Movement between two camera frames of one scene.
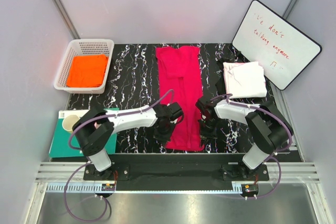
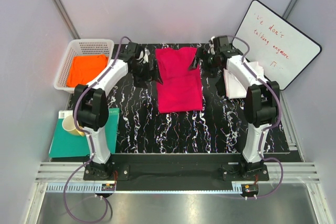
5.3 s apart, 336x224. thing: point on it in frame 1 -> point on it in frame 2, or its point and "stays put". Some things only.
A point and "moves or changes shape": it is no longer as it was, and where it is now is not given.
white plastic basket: (84, 47) stays put
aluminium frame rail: (59, 171) stays put
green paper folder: (60, 146) stays put
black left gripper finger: (164, 137) -> (158, 77)
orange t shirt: (87, 71) stays put
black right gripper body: (207, 125) -> (211, 65)
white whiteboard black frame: (283, 50) stays put
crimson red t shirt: (180, 83) moves or changes shape
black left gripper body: (169, 128) -> (142, 74)
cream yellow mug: (69, 121) stays put
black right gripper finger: (209, 136) -> (193, 65)
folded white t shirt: (244, 80) stays put
